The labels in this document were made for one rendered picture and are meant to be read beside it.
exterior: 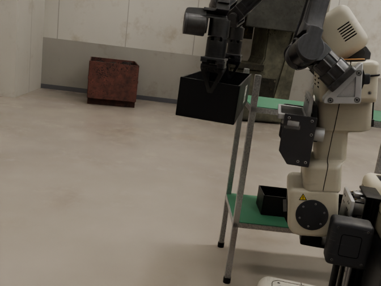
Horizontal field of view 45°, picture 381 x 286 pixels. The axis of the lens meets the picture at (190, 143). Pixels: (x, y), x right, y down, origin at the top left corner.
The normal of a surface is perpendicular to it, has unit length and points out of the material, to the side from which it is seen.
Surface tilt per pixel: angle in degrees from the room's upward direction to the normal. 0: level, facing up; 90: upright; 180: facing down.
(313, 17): 61
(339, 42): 90
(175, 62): 90
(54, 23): 90
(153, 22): 90
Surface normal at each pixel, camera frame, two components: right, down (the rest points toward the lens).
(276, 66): 0.22, 0.25
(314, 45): 0.14, -0.12
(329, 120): -0.18, 0.20
